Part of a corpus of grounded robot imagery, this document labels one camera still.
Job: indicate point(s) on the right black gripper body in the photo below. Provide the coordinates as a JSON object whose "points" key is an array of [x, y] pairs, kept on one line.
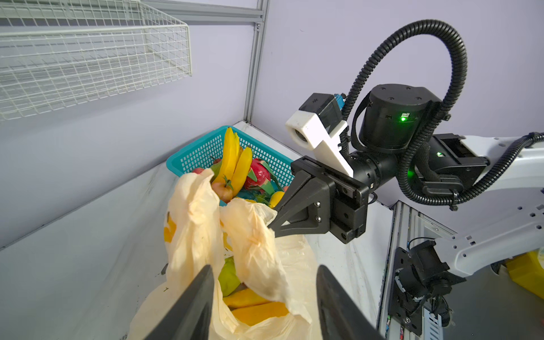
{"points": [[352, 195]]}

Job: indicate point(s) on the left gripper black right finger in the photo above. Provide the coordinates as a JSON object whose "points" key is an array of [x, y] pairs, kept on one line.
{"points": [[340, 318]]}

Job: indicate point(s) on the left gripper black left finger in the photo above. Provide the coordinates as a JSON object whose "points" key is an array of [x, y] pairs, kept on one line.
{"points": [[190, 316]]}

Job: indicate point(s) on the green fake pear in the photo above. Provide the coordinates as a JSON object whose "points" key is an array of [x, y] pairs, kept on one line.
{"points": [[228, 279]]}

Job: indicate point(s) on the white wire wall basket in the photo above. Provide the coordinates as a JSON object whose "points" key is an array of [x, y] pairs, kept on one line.
{"points": [[59, 54]]}

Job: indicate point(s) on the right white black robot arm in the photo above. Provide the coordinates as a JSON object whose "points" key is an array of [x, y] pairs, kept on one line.
{"points": [[359, 145]]}

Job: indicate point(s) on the red yellow fake apple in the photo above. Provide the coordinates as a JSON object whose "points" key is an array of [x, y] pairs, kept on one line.
{"points": [[224, 190]]}

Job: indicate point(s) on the cream banana print plastic bag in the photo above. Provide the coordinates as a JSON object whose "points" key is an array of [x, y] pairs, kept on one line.
{"points": [[199, 231]]}

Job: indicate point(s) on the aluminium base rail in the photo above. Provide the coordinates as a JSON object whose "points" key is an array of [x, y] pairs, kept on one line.
{"points": [[403, 313]]}

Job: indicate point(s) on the pink green fake dragon fruit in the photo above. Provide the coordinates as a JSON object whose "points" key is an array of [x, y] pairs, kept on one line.
{"points": [[259, 178]]}

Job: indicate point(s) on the small yellow fake banana bunch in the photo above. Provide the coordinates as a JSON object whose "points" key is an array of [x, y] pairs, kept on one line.
{"points": [[235, 163]]}

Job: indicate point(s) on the large yellow fake banana bunch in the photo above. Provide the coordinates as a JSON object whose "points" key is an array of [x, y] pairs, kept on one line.
{"points": [[251, 309]]}

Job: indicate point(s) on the teal plastic fruit basket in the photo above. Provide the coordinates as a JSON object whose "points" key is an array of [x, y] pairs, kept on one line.
{"points": [[207, 152]]}

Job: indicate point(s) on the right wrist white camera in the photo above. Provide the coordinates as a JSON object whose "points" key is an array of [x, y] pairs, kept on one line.
{"points": [[317, 126]]}

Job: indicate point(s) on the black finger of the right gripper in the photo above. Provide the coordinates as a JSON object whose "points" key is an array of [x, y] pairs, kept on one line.
{"points": [[306, 207]]}

